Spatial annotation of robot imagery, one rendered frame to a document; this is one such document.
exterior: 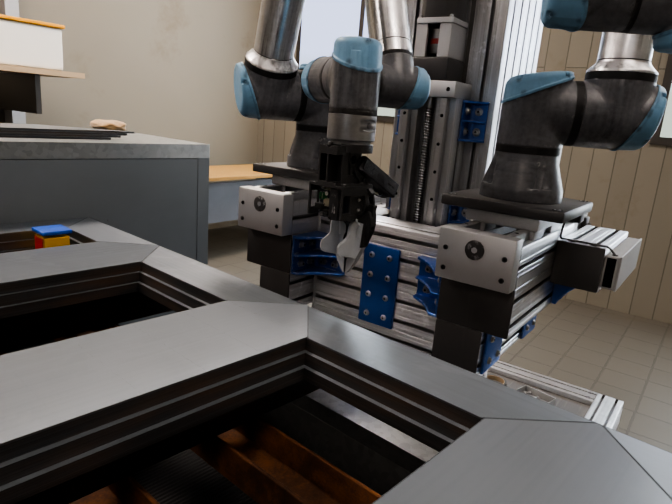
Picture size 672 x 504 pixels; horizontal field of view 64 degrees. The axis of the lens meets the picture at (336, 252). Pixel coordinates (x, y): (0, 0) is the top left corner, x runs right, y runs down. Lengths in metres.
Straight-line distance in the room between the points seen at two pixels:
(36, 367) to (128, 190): 0.93
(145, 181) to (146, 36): 3.31
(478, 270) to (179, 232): 0.99
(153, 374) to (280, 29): 0.77
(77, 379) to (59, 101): 3.86
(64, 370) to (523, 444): 0.49
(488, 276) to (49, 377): 0.65
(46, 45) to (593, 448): 3.43
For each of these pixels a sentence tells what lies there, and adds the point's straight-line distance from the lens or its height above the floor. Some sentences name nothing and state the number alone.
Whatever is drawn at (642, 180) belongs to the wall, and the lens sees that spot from 4.09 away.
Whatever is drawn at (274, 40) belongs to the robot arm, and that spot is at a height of 1.30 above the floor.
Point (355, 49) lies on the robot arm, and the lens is 0.83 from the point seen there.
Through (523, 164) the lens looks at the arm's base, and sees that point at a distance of 1.04.
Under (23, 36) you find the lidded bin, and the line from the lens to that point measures 3.60.
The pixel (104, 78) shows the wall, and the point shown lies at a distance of 4.61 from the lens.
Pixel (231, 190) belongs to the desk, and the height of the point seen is 0.54.
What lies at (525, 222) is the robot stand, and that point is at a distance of 1.01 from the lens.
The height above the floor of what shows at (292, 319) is 0.87.
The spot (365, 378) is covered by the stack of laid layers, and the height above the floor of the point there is 0.85.
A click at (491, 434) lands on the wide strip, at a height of 0.87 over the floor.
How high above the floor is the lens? 1.17
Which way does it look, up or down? 14 degrees down
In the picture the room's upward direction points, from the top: 5 degrees clockwise
